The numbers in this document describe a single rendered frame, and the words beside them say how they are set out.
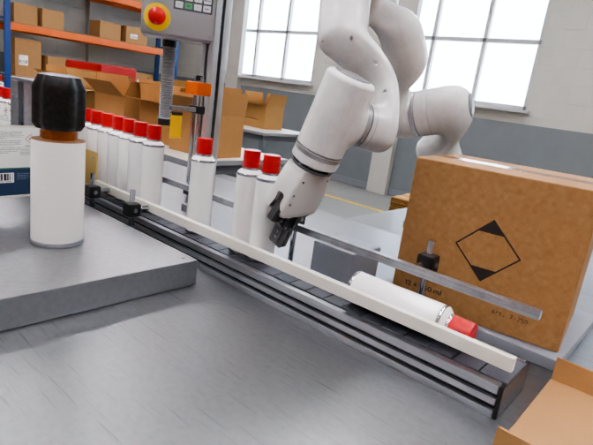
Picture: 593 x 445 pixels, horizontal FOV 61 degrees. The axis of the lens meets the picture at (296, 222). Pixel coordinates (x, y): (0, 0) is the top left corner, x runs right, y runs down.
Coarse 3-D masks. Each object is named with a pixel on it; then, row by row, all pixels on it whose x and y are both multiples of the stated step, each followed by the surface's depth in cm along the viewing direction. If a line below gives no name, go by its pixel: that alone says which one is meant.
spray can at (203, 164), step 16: (208, 144) 104; (192, 160) 104; (208, 160) 104; (192, 176) 105; (208, 176) 105; (192, 192) 105; (208, 192) 106; (192, 208) 106; (208, 208) 107; (208, 224) 109
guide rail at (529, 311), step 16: (320, 240) 91; (336, 240) 89; (368, 256) 85; (384, 256) 83; (416, 272) 79; (432, 272) 78; (464, 288) 74; (480, 288) 73; (496, 304) 71; (512, 304) 70
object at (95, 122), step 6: (96, 114) 131; (96, 120) 132; (90, 126) 132; (96, 126) 132; (90, 132) 132; (96, 132) 132; (90, 138) 132; (96, 138) 132; (90, 144) 132; (96, 144) 132; (96, 150) 133
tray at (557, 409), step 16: (560, 368) 75; (576, 368) 74; (560, 384) 75; (576, 384) 74; (592, 384) 73; (544, 400) 70; (560, 400) 71; (576, 400) 71; (592, 400) 72; (528, 416) 66; (544, 416) 66; (560, 416) 67; (576, 416) 67; (592, 416) 68; (496, 432) 57; (512, 432) 62; (528, 432) 62; (544, 432) 63; (560, 432) 63; (576, 432) 64; (592, 432) 64
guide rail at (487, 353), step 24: (120, 192) 121; (168, 216) 109; (216, 240) 99; (240, 240) 96; (288, 264) 87; (336, 288) 81; (384, 312) 75; (408, 312) 73; (432, 336) 70; (456, 336) 68; (504, 360) 64
